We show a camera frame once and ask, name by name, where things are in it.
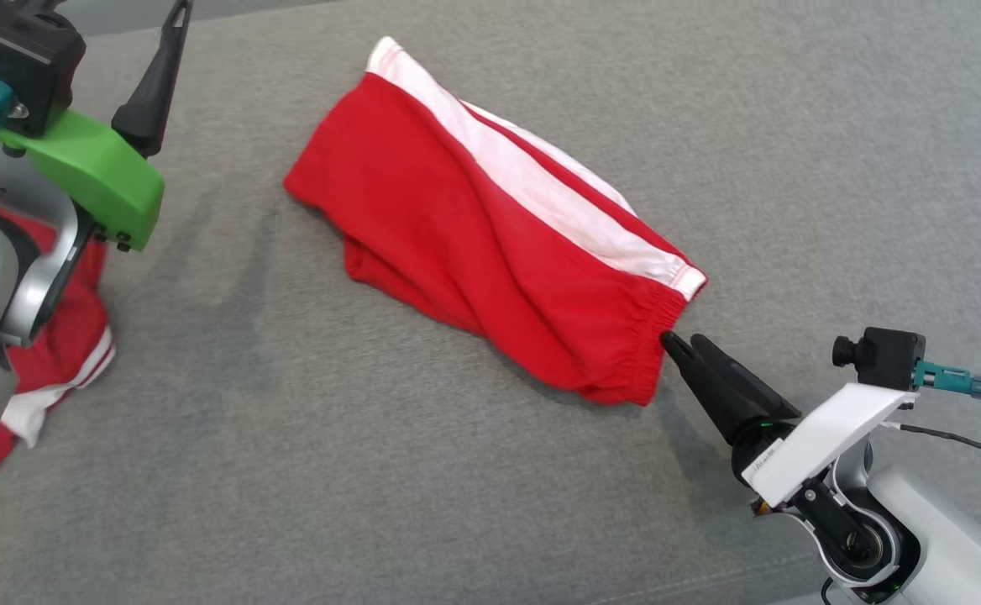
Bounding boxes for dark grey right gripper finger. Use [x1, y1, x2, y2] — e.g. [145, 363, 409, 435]
[692, 336, 802, 421]
[661, 332, 760, 446]

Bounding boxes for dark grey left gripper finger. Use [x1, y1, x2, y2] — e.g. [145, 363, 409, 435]
[113, 0, 193, 158]

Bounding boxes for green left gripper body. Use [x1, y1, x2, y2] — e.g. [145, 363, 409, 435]
[0, 109, 165, 253]

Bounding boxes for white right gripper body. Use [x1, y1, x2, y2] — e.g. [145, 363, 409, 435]
[730, 384, 918, 509]

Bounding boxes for red shirt white striped trim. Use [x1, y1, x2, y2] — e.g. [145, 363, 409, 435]
[0, 192, 116, 471]

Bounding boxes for red shorts with white stripe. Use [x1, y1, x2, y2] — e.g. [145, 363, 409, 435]
[283, 35, 708, 407]

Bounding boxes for thin black right gripper cable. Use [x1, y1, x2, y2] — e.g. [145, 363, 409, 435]
[885, 420, 981, 543]

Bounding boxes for right camera cable teal connector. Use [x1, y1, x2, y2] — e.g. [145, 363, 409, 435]
[913, 361, 981, 429]

